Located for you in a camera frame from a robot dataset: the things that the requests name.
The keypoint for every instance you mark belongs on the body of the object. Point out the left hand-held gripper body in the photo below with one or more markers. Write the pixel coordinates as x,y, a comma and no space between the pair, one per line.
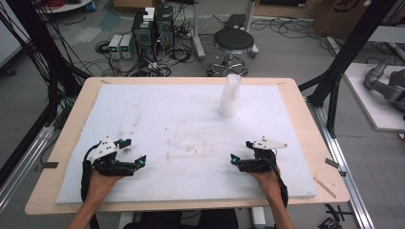
111,167

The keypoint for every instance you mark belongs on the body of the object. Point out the person's left hand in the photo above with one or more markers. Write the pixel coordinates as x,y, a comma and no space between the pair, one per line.
100,184

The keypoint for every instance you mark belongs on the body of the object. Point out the person's right hand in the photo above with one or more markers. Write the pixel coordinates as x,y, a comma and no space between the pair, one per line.
266,183

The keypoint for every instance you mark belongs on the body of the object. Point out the white base board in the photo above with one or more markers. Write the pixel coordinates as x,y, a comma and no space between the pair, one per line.
372,108

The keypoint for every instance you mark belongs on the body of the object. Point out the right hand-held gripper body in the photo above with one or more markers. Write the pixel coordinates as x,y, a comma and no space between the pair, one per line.
259,160

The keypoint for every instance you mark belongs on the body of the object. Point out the aluminium rail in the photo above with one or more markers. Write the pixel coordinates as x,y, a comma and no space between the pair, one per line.
22,168
347,178

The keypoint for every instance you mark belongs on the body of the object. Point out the light wooden table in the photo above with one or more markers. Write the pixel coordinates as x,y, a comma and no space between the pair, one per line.
305,114

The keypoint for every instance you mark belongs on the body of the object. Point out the black flat device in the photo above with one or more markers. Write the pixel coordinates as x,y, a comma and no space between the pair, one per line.
235,20

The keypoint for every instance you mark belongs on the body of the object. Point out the black computer tower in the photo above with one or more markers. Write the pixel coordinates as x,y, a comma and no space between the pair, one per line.
143,38
165,27

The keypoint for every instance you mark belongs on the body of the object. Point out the white foam mat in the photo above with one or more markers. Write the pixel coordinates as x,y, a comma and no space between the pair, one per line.
191,178

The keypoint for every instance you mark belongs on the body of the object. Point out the black round stool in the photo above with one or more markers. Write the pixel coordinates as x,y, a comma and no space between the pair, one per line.
233,41

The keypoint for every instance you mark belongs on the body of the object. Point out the person's legs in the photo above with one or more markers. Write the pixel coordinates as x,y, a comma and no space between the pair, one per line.
165,221

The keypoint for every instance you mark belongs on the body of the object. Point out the thin wooden stick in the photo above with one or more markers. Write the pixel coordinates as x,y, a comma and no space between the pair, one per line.
324,187

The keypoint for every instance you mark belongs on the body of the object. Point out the white table leg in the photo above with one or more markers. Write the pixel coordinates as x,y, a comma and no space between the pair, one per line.
126,221
258,218

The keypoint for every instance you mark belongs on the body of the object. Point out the stack of clear plastic cups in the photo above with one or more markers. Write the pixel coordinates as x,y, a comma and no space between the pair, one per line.
230,95

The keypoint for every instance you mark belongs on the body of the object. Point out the small white box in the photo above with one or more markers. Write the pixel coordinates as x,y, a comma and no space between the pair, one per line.
149,14

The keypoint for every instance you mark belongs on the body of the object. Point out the brown cardboard box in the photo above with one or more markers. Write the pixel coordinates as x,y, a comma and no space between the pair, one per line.
344,16

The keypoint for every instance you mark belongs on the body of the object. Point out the white round table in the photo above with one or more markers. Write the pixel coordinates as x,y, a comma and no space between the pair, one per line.
63,5

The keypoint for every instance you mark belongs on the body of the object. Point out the black parts on floor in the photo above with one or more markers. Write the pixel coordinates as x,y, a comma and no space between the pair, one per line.
332,219

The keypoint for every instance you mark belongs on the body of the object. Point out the blue tape roll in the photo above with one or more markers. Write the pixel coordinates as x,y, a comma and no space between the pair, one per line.
91,6

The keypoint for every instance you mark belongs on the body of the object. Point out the white stand leg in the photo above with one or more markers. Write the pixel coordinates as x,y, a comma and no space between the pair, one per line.
198,38
251,19

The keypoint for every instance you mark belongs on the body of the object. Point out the grey bench power supply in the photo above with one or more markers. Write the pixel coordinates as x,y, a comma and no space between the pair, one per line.
126,47
115,46

